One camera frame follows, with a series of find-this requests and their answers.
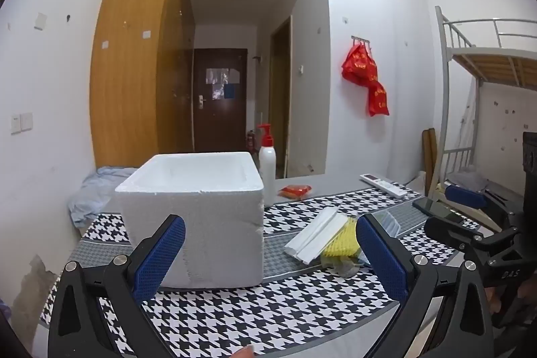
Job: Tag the taped paper notices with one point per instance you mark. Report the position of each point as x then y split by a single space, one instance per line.
222 79

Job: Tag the wooden boards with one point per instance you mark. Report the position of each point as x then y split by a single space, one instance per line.
429 161

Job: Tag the white remote control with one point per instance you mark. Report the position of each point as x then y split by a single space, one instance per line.
384 185

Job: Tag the red snack packet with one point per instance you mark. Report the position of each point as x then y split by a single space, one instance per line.
295 192

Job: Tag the white pump bottle red cap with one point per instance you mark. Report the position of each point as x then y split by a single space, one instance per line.
267 169

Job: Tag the person's right hand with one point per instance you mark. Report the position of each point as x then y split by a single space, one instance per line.
522 295

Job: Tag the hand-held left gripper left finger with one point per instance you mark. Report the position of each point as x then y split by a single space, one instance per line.
161 253

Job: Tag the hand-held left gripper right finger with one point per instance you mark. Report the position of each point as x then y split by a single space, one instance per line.
381 257

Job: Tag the grey pillow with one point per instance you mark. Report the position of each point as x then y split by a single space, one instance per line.
465 178

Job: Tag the person's left hand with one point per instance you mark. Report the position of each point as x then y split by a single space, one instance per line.
245 351

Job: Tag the white wall junction cover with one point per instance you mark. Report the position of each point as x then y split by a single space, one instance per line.
40 21

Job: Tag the white foam box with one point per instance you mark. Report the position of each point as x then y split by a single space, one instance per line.
193 223

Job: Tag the light blue cloth pile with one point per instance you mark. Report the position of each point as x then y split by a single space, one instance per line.
94 194

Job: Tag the houndstooth tablecloth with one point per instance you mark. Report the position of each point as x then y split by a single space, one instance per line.
272 312

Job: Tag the metal bunk bed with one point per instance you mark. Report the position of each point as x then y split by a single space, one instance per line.
491 64

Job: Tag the yellow foam net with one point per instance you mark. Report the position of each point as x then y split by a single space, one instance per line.
340 242

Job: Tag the white wall switch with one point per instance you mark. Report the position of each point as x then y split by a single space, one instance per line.
27 121

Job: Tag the dark brown door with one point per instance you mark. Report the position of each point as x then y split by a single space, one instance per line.
218 123

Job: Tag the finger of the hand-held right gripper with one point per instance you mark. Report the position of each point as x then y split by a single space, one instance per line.
449 232
463 195

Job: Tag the white wall socket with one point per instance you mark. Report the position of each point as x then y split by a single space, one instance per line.
16 124

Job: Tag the wooden wardrobe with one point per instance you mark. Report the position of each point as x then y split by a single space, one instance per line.
130 60

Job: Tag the black smartphone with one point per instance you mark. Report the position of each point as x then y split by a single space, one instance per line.
436 208

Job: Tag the crumpled red plastic bag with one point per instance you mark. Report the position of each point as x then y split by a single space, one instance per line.
360 66

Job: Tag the metal wall hook rack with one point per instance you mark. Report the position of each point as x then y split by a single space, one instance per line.
361 40

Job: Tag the long red plastic bag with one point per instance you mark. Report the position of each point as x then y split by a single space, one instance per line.
379 100

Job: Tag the grey felt cloth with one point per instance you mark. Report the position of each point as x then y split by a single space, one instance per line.
389 223

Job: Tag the red fire extinguisher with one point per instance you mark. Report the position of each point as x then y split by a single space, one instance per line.
251 140

